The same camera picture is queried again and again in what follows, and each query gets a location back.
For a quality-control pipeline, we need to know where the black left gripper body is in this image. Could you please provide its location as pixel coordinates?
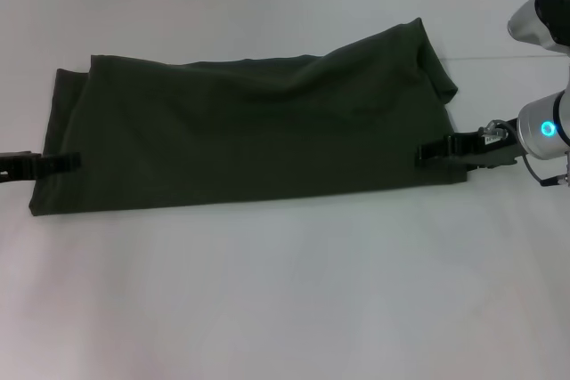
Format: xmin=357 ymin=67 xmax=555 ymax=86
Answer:
xmin=0 ymin=150 xmax=37 ymax=185

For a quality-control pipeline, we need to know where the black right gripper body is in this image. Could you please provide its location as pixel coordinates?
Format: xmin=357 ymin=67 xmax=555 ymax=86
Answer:
xmin=462 ymin=117 xmax=523 ymax=171

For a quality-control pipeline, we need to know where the dark green FREE t-shirt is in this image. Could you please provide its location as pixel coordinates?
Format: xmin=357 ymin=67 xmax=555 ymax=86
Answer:
xmin=26 ymin=17 xmax=468 ymax=218

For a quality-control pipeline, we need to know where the thin black cable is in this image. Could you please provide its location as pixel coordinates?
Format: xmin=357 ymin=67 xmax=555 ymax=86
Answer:
xmin=521 ymin=153 xmax=570 ymax=189

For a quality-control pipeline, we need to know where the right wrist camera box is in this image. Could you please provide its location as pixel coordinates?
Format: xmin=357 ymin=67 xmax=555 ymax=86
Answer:
xmin=506 ymin=0 xmax=570 ymax=57

